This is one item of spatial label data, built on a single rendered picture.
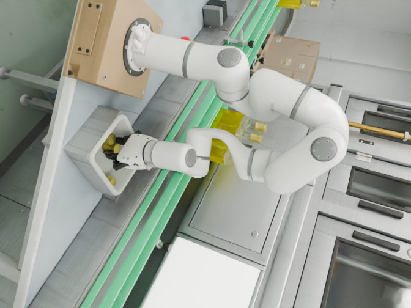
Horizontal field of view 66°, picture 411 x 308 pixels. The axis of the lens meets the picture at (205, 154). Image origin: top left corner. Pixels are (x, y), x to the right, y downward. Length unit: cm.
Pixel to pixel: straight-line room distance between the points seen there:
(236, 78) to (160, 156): 28
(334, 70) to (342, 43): 82
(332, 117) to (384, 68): 597
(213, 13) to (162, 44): 65
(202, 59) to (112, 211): 57
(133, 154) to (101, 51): 28
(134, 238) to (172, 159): 34
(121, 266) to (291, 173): 59
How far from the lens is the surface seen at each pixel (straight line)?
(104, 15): 84
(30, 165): 167
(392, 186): 143
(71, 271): 107
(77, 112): 94
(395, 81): 653
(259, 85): 77
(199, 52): 82
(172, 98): 120
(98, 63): 82
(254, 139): 122
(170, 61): 85
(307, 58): 544
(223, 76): 79
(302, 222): 121
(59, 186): 97
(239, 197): 124
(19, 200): 158
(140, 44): 88
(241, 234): 118
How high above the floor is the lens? 137
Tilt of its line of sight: 19 degrees down
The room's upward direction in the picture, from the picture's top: 107 degrees clockwise
